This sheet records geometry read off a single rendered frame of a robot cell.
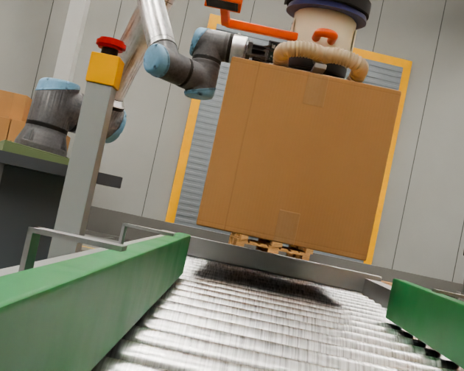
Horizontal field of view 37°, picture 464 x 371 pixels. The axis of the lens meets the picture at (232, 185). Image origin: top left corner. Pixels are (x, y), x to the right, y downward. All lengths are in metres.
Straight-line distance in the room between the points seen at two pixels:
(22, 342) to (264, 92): 1.34
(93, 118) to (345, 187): 0.60
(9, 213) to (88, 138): 0.91
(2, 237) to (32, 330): 2.15
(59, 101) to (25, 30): 9.90
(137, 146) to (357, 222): 10.39
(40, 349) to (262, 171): 1.28
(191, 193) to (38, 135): 9.30
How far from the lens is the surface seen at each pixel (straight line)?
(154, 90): 12.03
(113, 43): 1.66
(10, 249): 2.51
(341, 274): 2.21
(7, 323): 0.31
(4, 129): 9.46
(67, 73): 5.51
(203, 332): 0.89
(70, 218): 1.63
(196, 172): 11.78
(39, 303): 0.35
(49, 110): 2.57
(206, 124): 11.85
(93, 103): 1.64
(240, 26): 1.90
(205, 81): 2.12
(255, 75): 1.64
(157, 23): 2.18
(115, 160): 11.93
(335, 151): 1.63
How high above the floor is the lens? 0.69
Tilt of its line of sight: 3 degrees up
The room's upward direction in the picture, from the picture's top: 12 degrees clockwise
